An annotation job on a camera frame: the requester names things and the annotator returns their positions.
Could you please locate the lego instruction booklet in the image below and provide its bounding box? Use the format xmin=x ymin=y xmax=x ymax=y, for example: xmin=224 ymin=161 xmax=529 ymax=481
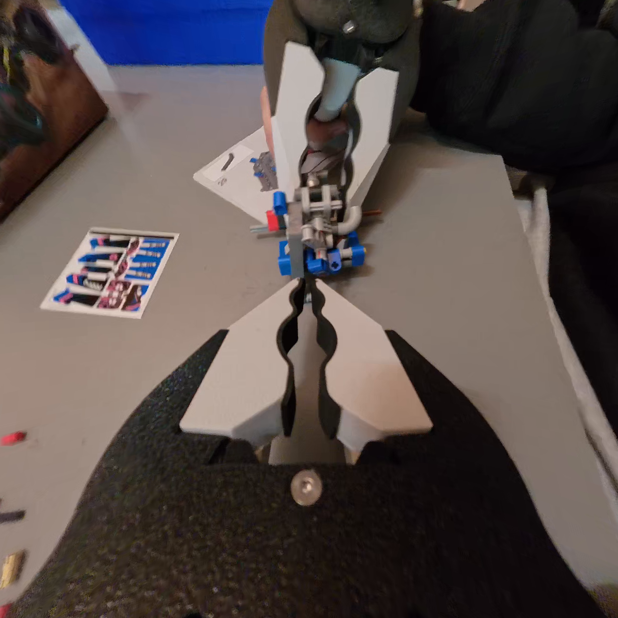
xmin=193 ymin=126 xmax=281 ymax=218

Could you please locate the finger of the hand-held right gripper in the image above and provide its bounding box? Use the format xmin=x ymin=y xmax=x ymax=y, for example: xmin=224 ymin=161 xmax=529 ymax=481
xmin=342 ymin=67 xmax=400 ymax=213
xmin=270 ymin=41 xmax=329 ymax=194

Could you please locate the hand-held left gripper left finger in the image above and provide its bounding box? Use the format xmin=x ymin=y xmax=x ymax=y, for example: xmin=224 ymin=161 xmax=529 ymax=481
xmin=180 ymin=279 xmax=302 ymax=464

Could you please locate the lego sticker sheet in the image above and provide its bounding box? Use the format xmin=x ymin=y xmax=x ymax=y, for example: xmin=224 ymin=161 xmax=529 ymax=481
xmin=40 ymin=227 xmax=180 ymax=320

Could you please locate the lego set box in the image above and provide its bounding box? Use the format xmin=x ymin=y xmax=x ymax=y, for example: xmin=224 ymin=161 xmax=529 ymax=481
xmin=0 ymin=0 xmax=109 ymax=223

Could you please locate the tan lego pin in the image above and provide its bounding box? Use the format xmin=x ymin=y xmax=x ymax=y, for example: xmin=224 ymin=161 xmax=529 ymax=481
xmin=0 ymin=550 xmax=26 ymax=589

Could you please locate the blue plastic storage bin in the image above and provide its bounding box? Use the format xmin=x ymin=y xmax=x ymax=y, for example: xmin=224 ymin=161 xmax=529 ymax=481
xmin=58 ymin=0 xmax=273 ymax=66

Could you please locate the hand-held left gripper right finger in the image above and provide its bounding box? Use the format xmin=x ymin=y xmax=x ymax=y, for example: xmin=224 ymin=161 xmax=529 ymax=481
xmin=311 ymin=279 xmax=434 ymax=465

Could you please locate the person's right hand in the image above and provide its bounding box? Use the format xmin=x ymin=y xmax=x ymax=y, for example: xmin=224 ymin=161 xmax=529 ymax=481
xmin=260 ymin=86 xmax=353 ymax=157

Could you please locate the blue grey lego model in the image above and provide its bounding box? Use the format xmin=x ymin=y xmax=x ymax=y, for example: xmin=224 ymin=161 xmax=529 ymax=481
xmin=250 ymin=174 xmax=382 ymax=281

